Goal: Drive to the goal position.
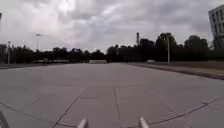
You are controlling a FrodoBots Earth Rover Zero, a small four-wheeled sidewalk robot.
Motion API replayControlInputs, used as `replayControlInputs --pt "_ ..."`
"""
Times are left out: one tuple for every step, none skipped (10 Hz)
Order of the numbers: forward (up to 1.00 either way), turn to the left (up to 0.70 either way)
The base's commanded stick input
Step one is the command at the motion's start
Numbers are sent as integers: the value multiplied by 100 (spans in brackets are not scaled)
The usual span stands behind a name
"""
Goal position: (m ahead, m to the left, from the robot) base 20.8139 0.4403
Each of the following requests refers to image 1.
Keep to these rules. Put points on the grey concrete slab pavement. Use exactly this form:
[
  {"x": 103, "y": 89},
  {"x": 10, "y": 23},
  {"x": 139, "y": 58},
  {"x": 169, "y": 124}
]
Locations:
[{"x": 110, "y": 80}]

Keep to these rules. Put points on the tall chimney tower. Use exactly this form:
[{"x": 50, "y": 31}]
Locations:
[{"x": 137, "y": 38}]

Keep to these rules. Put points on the row of dark trees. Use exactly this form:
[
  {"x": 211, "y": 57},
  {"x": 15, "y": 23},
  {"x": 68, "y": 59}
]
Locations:
[{"x": 146, "y": 50}]

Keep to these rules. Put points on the pale vehicle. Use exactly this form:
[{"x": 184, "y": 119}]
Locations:
[{"x": 150, "y": 61}]

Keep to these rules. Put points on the robot's own part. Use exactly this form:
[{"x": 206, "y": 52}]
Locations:
[
  {"x": 143, "y": 123},
  {"x": 82, "y": 123}
]

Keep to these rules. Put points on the dark kerb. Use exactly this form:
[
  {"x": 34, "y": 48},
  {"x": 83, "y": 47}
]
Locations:
[{"x": 186, "y": 72}]

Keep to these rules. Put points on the tall floodlight mast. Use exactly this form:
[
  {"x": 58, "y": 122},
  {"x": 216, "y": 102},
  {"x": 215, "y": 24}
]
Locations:
[{"x": 37, "y": 40}]

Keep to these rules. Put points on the dry grass strip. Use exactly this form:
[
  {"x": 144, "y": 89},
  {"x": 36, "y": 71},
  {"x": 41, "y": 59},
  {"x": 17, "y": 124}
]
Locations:
[{"x": 196, "y": 66}]

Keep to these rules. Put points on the pale pole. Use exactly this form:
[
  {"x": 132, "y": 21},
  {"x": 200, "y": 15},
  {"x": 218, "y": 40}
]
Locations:
[{"x": 9, "y": 52}]

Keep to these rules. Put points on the tall grey building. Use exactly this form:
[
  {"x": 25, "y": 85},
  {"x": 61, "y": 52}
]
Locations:
[{"x": 217, "y": 25}]

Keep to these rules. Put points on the low pale wall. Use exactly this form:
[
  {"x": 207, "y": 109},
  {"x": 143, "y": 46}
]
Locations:
[{"x": 97, "y": 61}]

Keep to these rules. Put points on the grey lamp post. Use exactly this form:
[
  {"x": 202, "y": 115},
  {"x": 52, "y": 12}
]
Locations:
[{"x": 168, "y": 50}]

